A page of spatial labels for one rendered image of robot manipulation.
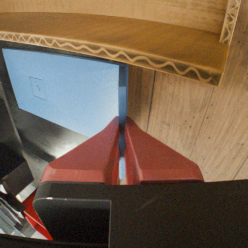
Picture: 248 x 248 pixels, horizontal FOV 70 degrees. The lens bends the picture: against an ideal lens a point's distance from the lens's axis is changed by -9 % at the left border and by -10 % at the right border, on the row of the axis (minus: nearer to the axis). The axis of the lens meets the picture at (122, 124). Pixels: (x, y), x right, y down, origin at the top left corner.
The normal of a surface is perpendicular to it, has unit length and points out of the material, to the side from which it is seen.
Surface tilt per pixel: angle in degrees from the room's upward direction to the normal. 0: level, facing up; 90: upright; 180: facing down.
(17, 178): 90
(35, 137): 0
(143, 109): 0
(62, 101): 0
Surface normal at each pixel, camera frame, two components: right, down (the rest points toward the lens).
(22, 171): 0.87, 0.33
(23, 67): -0.49, 0.51
